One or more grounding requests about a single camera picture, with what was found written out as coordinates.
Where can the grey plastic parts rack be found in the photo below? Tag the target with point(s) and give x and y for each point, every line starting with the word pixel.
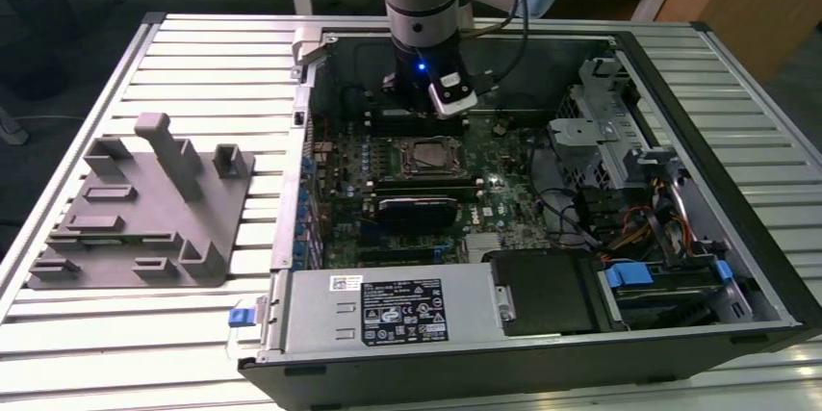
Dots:
pixel 212 218

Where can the small bracket-mounted wrist camera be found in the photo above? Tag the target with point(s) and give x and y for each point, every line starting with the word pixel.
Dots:
pixel 391 86

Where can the blue disk carrier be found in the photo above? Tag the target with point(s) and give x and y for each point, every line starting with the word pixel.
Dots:
pixel 626 276

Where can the round coin cell battery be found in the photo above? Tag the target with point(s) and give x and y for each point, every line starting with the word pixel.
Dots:
pixel 501 128

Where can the small silver heatsink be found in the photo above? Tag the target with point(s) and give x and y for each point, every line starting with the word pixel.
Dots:
pixel 485 242

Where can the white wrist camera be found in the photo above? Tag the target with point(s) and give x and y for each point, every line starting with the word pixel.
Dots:
pixel 459 103

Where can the silver-topped CPU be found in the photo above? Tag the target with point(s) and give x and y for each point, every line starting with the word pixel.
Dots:
pixel 431 153

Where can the silver disk bay cage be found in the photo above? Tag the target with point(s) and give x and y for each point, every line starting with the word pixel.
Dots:
pixel 578 141

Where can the black open PC case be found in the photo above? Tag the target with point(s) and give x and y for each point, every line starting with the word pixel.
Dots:
pixel 514 372

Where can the blue case latch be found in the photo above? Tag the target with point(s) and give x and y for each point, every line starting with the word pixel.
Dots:
pixel 240 317

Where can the RAM slot with white latches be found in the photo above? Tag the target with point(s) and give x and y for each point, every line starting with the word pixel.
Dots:
pixel 379 125
pixel 379 114

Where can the silver power supply unit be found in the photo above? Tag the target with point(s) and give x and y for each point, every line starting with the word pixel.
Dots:
pixel 309 315

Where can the black expansion slot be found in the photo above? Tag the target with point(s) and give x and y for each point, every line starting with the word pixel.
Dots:
pixel 391 253

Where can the black graphics card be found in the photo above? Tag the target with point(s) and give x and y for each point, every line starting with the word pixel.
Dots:
pixel 418 213

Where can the black RAM slot row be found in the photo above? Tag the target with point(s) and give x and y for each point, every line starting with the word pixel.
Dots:
pixel 423 187

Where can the wooden cabinet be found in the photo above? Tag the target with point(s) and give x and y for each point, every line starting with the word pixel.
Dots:
pixel 758 7

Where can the black plastic drive cover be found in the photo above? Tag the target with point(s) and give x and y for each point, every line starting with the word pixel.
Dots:
pixel 546 290

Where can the grey floor stand foot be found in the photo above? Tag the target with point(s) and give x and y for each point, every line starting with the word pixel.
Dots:
pixel 11 129

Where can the green motherboard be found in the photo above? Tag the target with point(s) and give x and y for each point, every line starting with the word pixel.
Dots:
pixel 514 218

